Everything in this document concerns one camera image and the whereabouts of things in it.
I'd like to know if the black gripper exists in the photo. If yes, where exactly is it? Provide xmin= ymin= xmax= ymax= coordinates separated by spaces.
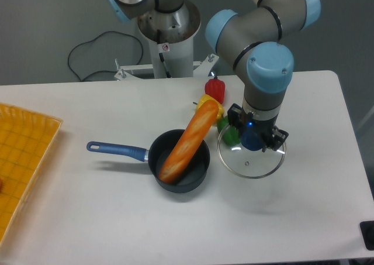
xmin=227 ymin=104 xmax=289 ymax=152

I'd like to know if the glass lid with blue knob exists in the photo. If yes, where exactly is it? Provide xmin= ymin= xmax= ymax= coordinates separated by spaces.
xmin=217 ymin=124 xmax=286 ymax=179

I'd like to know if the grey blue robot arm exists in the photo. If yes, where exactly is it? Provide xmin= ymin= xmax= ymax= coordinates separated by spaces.
xmin=108 ymin=0 xmax=321 ymax=151

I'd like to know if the green toy bell pepper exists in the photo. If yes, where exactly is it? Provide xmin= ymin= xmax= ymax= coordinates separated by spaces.
xmin=217 ymin=116 xmax=240 ymax=147

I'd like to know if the red toy bell pepper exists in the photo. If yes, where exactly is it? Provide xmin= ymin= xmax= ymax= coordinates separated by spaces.
xmin=205 ymin=76 xmax=226 ymax=104

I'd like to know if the yellow toy bell pepper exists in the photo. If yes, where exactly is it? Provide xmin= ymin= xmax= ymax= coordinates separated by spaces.
xmin=193 ymin=94 xmax=224 ymax=121

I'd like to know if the toy baguette bread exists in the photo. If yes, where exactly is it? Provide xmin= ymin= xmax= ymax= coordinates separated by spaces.
xmin=158 ymin=101 xmax=219 ymax=184

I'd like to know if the black device at table edge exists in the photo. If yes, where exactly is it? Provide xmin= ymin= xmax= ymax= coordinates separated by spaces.
xmin=359 ymin=221 xmax=374 ymax=251

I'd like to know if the yellow plastic basket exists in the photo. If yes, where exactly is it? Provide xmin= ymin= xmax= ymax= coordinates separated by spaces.
xmin=1 ymin=103 xmax=63 ymax=243

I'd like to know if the dark pot with blue handle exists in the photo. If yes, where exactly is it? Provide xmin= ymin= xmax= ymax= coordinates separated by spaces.
xmin=86 ymin=129 xmax=210 ymax=193

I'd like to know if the black cable on floor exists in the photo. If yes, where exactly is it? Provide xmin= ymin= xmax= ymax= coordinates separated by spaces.
xmin=67 ymin=30 xmax=144 ymax=82

